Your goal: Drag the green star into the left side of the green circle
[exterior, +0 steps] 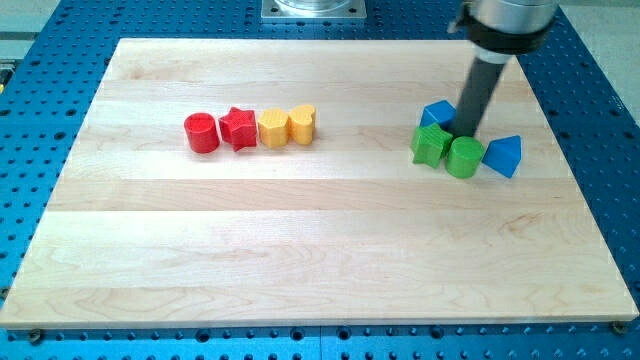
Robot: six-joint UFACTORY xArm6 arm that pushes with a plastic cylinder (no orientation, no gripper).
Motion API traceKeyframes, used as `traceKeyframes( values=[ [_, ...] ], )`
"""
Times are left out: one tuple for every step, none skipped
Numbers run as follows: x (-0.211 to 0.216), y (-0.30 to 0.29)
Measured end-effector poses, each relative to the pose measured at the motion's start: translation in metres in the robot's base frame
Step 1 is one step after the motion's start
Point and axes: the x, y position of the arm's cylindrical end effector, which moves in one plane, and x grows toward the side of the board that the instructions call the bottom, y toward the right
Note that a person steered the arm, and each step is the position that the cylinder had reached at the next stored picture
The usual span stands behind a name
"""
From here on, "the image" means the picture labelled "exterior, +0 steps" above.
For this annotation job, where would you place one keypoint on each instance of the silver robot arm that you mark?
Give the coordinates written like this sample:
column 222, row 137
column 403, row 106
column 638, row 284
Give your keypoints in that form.
column 500, row 29

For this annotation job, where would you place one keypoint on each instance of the red star block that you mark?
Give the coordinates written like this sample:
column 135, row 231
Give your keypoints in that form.
column 238, row 128

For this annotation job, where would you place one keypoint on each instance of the green star block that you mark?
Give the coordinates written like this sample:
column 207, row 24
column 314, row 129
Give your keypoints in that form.
column 430, row 144

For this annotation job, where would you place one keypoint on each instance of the light wooden board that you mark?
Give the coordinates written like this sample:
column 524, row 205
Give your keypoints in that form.
column 141, row 231

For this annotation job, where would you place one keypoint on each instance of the yellow heart block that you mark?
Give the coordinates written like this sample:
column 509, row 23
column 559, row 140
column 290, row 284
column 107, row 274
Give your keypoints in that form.
column 302, row 124

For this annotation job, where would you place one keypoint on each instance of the yellow hexagon block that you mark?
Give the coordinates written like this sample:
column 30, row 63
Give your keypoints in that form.
column 273, row 127

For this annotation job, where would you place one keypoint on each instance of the red cylinder block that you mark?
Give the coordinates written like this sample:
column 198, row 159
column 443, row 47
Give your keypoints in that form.
column 201, row 132

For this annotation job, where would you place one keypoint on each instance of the blue cube block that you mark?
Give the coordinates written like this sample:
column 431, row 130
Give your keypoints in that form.
column 441, row 113

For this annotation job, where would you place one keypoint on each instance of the green cylinder block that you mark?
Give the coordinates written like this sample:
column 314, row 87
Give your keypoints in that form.
column 464, row 156

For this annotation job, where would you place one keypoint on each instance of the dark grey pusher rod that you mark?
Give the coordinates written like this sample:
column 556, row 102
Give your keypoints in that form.
column 480, row 84

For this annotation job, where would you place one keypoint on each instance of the blue triangular prism block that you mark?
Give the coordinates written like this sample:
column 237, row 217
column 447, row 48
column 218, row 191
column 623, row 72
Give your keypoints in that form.
column 504, row 155

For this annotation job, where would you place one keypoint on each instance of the blue perforated metal table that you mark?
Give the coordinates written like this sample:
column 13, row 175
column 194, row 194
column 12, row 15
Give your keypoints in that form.
column 52, row 88

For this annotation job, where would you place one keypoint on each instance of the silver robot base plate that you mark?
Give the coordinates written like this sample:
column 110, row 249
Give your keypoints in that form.
column 313, row 9

